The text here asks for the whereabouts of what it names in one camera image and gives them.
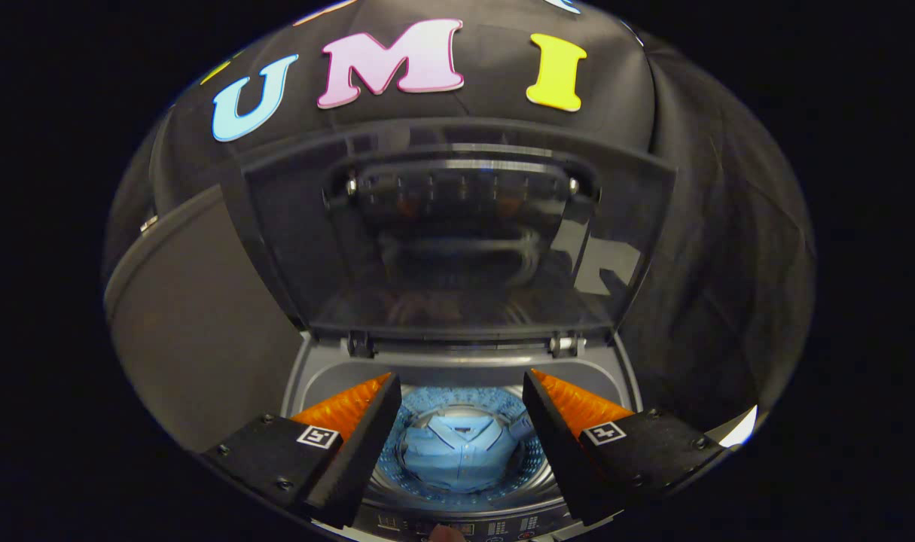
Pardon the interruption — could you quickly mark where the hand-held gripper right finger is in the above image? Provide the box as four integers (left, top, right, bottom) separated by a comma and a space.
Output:
522, 368, 730, 528

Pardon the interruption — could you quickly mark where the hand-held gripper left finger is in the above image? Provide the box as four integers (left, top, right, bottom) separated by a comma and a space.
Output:
200, 372, 403, 529

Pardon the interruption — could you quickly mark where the light blue polo shirt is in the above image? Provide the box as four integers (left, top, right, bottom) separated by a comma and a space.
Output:
399, 409, 524, 495

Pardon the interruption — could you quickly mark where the grey washing machine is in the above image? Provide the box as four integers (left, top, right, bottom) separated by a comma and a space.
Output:
279, 330, 644, 542

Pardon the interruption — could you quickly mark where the dark glass washing machine lid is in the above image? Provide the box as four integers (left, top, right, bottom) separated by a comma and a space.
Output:
219, 117, 678, 341

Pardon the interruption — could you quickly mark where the grey cabinet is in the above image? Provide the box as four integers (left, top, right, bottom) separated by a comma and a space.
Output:
103, 184, 309, 454

